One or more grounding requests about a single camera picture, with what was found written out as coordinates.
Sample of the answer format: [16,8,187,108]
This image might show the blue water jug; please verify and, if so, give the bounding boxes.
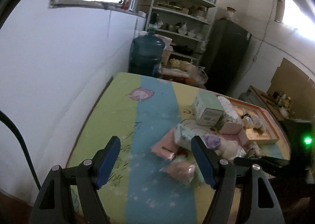
[128,14,166,77]

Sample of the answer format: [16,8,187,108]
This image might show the white green tissue pack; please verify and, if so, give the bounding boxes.
[173,126,197,151]

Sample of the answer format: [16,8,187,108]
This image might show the wooden board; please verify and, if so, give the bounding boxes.
[246,86,291,121]

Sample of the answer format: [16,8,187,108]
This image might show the flower vase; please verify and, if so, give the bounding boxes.
[276,91,292,117]

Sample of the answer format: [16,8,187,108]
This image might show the pink white wipes pack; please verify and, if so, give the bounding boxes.
[216,95,244,135]

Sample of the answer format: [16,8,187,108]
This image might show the mint green carton box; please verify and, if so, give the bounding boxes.
[191,90,225,126]

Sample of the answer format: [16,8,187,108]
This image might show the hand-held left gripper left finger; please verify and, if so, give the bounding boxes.
[29,136,121,224]

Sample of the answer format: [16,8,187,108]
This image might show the grey metal shelf rack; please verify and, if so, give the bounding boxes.
[145,0,218,72]

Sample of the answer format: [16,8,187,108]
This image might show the small white toy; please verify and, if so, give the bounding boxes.
[241,113,264,130]

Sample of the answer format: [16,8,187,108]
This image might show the flat printed box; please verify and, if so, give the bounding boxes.
[160,68,190,78]

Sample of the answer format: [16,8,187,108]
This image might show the dark refrigerator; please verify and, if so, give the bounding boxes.
[200,19,253,94]

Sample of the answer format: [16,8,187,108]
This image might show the black cable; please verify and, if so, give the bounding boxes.
[0,110,41,190]

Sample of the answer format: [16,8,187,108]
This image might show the leopard print hair bow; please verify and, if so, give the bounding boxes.
[247,142,262,158]

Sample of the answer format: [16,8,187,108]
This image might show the mint green sponge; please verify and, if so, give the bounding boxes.
[195,165,205,183]

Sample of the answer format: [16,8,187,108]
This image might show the clear plastic bag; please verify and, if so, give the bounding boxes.
[170,58,208,84]

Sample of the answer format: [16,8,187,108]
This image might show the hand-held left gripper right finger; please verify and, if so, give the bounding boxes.
[191,136,286,224]

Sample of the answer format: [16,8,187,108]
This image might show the pink cloth packet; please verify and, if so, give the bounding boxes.
[151,131,179,160]

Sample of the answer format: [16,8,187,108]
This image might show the orange rimmed cardboard tray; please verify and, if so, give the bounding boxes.
[229,98,281,145]

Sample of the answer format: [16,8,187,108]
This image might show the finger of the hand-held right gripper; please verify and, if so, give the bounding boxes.
[233,156,289,178]

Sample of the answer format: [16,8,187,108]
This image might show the cardboard sheet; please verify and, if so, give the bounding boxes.
[268,57,310,101]

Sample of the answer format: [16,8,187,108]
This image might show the white ceramic dishes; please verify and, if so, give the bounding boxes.
[167,22,205,39]

